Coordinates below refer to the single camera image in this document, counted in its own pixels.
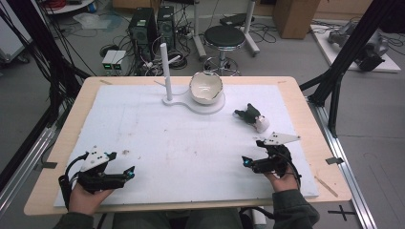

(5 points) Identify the small black computer tower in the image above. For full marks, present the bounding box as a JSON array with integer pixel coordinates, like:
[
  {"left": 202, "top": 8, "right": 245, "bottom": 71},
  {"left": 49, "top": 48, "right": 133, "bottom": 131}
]
[{"left": 157, "top": 5, "right": 177, "bottom": 50}]

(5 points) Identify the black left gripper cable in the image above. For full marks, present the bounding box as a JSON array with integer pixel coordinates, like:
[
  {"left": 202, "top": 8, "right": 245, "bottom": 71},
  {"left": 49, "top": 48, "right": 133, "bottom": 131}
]
[{"left": 57, "top": 152, "right": 90, "bottom": 212}]

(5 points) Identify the thin wooden stick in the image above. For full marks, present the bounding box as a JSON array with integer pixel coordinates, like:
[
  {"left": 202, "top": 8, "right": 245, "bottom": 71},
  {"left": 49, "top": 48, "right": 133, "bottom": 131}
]
[{"left": 313, "top": 176, "right": 339, "bottom": 198}]

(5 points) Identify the white foam mat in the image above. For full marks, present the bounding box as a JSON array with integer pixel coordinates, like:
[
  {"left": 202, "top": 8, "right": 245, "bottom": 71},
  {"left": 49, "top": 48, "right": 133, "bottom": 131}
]
[{"left": 53, "top": 83, "right": 320, "bottom": 208}]

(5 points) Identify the brown wooden cabinet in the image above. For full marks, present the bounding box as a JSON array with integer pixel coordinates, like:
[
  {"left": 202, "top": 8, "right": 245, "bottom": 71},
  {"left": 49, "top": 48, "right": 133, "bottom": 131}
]
[{"left": 272, "top": 0, "right": 322, "bottom": 40}]

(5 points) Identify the grey robot device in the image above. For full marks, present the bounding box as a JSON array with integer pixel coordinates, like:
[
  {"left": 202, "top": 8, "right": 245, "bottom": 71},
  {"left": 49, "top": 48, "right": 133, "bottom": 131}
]
[{"left": 327, "top": 21, "right": 391, "bottom": 73}]

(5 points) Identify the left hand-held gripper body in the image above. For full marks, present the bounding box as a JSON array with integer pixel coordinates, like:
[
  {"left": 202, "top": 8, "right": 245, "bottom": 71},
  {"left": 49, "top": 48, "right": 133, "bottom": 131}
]
[{"left": 76, "top": 145, "right": 128, "bottom": 195}]

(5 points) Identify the aluminium rail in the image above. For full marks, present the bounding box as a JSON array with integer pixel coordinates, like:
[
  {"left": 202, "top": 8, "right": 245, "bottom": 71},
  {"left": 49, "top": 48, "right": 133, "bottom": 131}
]
[
  {"left": 0, "top": 126, "right": 59, "bottom": 213},
  {"left": 306, "top": 95, "right": 379, "bottom": 229}
]

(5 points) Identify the wooden table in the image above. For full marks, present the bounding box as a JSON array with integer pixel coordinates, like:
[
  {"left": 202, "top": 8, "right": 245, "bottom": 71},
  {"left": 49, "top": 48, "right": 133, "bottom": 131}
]
[{"left": 23, "top": 75, "right": 353, "bottom": 218}]

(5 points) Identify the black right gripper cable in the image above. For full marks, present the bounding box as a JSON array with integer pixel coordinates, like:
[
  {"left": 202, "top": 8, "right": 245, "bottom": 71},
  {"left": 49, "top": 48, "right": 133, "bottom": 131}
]
[{"left": 276, "top": 152, "right": 303, "bottom": 191}]

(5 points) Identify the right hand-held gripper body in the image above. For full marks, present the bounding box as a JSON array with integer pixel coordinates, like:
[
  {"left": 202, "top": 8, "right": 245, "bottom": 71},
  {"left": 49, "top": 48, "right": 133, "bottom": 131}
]
[{"left": 252, "top": 132, "right": 302, "bottom": 178}]

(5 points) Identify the white board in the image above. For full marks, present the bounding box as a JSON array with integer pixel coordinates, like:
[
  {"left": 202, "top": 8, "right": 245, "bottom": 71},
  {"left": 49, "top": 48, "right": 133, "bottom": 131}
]
[{"left": 309, "top": 20, "right": 402, "bottom": 74}]

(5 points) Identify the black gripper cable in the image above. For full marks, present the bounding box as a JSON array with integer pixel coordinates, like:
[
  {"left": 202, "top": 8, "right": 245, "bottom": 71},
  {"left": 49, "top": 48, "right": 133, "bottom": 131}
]
[
  {"left": 276, "top": 152, "right": 303, "bottom": 191},
  {"left": 57, "top": 152, "right": 90, "bottom": 212}
]

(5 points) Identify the large black computer tower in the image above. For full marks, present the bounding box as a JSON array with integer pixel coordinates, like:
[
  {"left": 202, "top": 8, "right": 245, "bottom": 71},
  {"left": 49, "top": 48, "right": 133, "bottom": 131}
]
[{"left": 128, "top": 7, "right": 160, "bottom": 62}]

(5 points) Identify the white eggshell-shaped bowl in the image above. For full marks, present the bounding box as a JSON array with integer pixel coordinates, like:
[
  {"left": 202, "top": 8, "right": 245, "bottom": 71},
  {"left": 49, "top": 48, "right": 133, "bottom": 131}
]
[{"left": 188, "top": 71, "right": 224, "bottom": 106}]

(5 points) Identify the black metal frame with cables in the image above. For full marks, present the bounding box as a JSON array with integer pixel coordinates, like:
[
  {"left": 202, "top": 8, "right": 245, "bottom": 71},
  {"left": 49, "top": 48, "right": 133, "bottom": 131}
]
[{"left": 0, "top": 0, "right": 96, "bottom": 192}]

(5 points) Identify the person's right hand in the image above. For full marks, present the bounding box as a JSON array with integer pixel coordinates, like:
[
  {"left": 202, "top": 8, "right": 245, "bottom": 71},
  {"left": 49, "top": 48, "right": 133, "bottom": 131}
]
[{"left": 264, "top": 171, "right": 301, "bottom": 194}]

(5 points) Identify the black and white toy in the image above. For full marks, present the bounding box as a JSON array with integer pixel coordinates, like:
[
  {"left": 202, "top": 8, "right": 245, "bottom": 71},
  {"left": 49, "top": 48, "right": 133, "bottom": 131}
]
[{"left": 233, "top": 102, "right": 271, "bottom": 135}]

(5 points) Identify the white power supply box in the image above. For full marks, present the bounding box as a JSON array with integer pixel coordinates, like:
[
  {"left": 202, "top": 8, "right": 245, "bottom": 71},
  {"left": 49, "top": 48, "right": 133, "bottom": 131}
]
[
  {"left": 111, "top": 50, "right": 128, "bottom": 72},
  {"left": 101, "top": 50, "right": 118, "bottom": 72}
]

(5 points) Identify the person's left hand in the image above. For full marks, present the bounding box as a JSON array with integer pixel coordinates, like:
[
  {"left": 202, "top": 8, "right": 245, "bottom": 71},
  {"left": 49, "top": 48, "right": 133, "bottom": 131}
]
[{"left": 68, "top": 182, "right": 115, "bottom": 218}]

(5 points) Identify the black round stool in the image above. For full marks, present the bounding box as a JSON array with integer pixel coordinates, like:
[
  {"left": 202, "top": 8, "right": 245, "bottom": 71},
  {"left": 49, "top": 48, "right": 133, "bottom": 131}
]
[{"left": 202, "top": 25, "right": 247, "bottom": 76}]

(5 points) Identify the white stand with pole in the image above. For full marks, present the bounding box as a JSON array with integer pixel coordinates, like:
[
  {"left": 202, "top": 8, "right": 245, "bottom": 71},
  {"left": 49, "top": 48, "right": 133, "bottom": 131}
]
[{"left": 160, "top": 42, "right": 227, "bottom": 115}]

